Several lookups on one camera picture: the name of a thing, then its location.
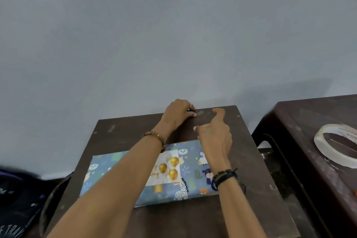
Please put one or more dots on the person's right hand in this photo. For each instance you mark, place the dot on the person's right hand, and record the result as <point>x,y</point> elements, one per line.
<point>216,140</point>

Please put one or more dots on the person's left hand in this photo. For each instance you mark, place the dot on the person's left hand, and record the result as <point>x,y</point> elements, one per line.
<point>175,115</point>

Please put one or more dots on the blue animal-print wrapping paper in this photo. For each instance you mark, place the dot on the blue animal-print wrapping paper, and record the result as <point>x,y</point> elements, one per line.
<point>192,187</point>

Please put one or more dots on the white card with gold stickers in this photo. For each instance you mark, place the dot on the white card with gold stickers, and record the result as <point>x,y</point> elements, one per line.
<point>173,182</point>

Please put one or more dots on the clear tape roll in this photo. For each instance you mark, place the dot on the clear tape roll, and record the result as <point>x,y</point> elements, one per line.
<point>319,143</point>

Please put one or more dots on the person's right forearm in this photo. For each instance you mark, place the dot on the person's right forearm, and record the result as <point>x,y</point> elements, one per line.
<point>237,210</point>

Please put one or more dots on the person's left forearm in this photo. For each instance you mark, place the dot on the person's left forearm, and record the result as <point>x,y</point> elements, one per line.
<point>106,196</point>

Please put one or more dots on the small brown wooden table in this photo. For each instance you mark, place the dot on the small brown wooden table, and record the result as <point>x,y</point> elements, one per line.
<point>251,162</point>

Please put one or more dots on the brown plastic stool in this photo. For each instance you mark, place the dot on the brown plastic stool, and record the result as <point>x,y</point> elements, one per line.
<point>295,123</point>

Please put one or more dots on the black trash bin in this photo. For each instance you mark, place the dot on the black trash bin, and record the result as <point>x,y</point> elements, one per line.
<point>44,212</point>

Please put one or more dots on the black purple backpack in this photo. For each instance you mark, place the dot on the black purple backpack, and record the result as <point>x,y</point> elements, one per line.
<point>16,204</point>

